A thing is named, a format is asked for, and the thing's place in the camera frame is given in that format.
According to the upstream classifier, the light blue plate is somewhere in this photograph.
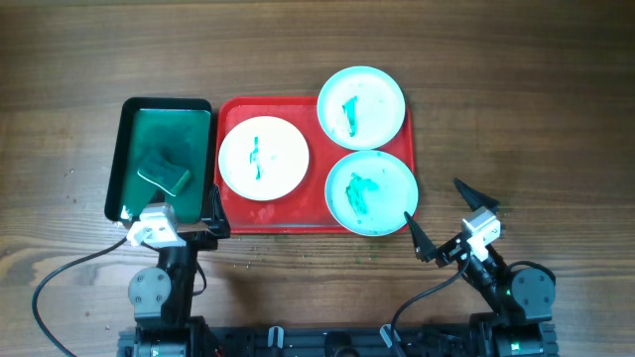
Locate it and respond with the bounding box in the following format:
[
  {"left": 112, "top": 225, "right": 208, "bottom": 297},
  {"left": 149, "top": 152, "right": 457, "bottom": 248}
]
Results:
[
  {"left": 317, "top": 65, "right": 406, "bottom": 151},
  {"left": 324, "top": 150, "right": 419, "bottom": 237}
]

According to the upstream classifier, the red plastic tray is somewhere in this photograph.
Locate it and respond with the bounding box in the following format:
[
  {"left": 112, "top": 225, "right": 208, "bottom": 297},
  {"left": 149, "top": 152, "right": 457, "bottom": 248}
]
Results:
[{"left": 213, "top": 95, "right": 416, "bottom": 235}]

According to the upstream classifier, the green sponge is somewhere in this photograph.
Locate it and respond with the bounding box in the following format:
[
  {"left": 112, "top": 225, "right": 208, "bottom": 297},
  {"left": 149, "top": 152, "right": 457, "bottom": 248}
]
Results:
[{"left": 137, "top": 152, "right": 191, "bottom": 196}]

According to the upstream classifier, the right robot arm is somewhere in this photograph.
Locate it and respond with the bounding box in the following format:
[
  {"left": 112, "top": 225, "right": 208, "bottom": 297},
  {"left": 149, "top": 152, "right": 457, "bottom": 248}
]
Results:
[{"left": 388, "top": 178, "right": 559, "bottom": 357}]

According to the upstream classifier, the white plate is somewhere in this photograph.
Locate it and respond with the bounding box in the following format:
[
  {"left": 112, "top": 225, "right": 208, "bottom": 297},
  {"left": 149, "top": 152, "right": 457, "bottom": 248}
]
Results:
[{"left": 217, "top": 116, "right": 310, "bottom": 201}]

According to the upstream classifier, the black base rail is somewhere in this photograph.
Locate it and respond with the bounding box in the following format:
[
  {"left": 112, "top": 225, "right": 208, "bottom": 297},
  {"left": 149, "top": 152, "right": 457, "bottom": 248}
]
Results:
[{"left": 116, "top": 323, "right": 560, "bottom": 357}]

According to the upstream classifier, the light blue plate top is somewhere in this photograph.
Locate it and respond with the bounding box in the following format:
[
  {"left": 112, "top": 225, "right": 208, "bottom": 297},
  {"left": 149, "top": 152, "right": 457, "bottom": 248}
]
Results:
[{"left": 317, "top": 65, "right": 406, "bottom": 151}]

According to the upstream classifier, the black tray with green water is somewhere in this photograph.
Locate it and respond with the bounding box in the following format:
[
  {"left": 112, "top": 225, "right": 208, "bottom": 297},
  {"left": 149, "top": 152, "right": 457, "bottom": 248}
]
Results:
[{"left": 104, "top": 97, "right": 217, "bottom": 224}]

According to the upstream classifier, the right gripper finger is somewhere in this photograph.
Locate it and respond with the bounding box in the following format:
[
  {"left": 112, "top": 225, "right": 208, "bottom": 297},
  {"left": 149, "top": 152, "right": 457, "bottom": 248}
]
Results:
[
  {"left": 453, "top": 178, "right": 500, "bottom": 212},
  {"left": 404, "top": 211, "right": 437, "bottom": 262}
]

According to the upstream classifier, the light blue plate bottom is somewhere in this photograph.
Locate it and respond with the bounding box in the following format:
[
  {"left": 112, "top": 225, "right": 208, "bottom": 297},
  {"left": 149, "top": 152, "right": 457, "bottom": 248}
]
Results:
[{"left": 324, "top": 150, "right": 419, "bottom": 237}]

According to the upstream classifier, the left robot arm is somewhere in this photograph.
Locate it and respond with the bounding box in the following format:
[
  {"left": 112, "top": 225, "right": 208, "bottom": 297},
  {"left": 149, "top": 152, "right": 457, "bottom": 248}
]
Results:
[{"left": 117, "top": 186, "right": 230, "bottom": 357}]

